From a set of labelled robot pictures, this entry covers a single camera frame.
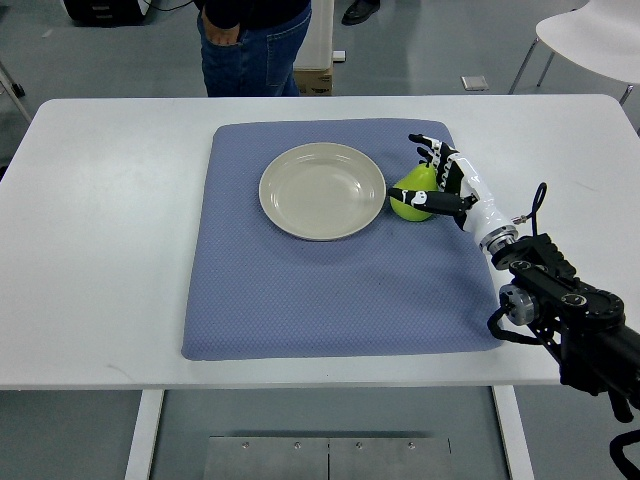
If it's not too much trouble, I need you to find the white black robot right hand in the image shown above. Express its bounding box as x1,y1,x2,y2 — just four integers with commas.
387,134,518,255

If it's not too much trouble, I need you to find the green pear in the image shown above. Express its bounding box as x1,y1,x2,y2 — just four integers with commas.
390,163,438,222

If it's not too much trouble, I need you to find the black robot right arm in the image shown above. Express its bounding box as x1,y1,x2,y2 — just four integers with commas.
487,231,639,423

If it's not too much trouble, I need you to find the beige round plate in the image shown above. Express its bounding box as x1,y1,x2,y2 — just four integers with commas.
258,142,386,241

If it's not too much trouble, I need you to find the metal floor plate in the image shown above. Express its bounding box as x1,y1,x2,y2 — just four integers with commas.
203,436,454,479

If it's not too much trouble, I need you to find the grey floor socket cover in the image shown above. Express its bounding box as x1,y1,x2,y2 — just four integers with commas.
460,75,489,92

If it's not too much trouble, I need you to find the blue quilted mat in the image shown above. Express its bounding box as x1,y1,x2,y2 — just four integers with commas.
182,118,498,361

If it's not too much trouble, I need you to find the brown cardboard box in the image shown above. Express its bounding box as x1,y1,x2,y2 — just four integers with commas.
294,67,333,97

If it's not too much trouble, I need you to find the black shoe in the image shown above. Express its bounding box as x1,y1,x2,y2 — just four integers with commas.
341,0,380,26

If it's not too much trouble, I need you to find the white plastic chair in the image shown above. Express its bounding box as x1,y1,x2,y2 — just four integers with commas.
508,0,639,104

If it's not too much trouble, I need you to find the person in blue jeans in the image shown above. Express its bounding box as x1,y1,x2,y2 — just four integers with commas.
195,0,312,97

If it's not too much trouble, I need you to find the black equipment case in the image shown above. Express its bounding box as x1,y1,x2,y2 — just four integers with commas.
61,0,151,27

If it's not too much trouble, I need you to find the grey chair leg left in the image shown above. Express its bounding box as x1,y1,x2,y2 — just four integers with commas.
0,64,32,124

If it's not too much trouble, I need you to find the white pedestal column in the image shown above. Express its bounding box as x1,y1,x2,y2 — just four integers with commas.
294,0,346,71

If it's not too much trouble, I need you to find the white table frame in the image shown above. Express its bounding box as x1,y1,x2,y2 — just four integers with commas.
124,385,535,479

